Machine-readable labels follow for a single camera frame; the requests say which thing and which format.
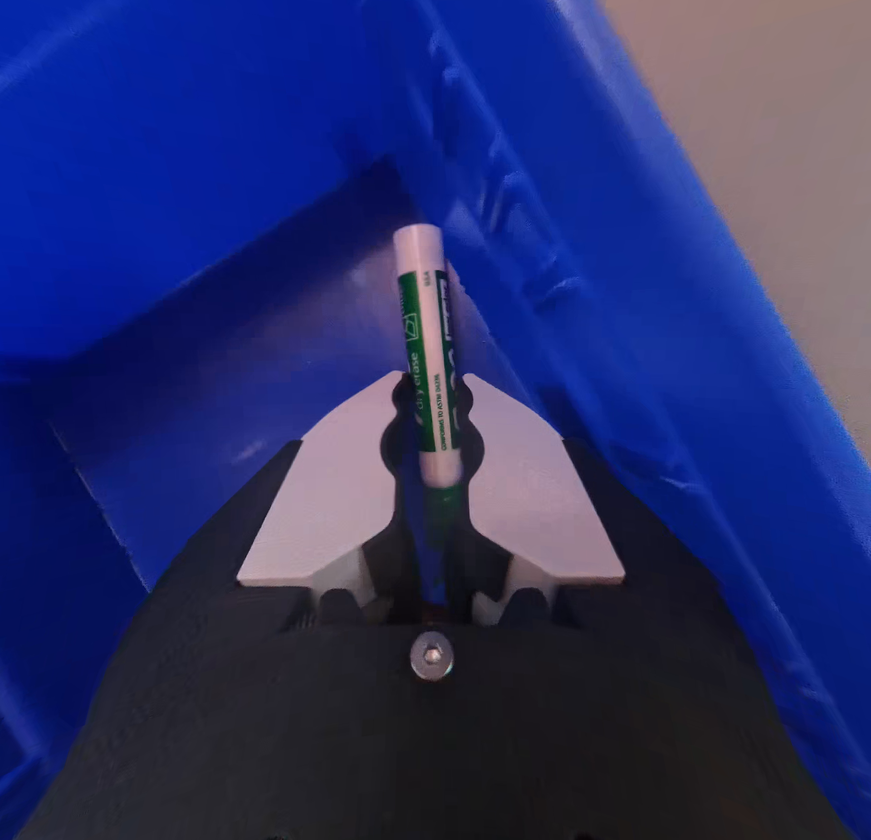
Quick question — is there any blue plastic bin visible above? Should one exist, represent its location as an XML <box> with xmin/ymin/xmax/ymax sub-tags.
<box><xmin>0</xmin><ymin>0</ymin><xmax>871</xmax><ymax>840</ymax></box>

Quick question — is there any green dry erase marker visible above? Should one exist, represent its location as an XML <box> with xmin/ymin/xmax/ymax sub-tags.
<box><xmin>393</xmin><ymin>224</ymin><xmax>470</xmax><ymax>609</ymax></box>

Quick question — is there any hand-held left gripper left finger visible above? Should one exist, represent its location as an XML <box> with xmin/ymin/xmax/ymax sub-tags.
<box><xmin>235</xmin><ymin>370</ymin><xmax>423</xmax><ymax>616</ymax></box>

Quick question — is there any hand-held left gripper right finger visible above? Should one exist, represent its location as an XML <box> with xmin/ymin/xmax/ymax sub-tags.
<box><xmin>445</xmin><ymin>370</ymin><xmax>627</xmax><ymax>616</ymax></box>

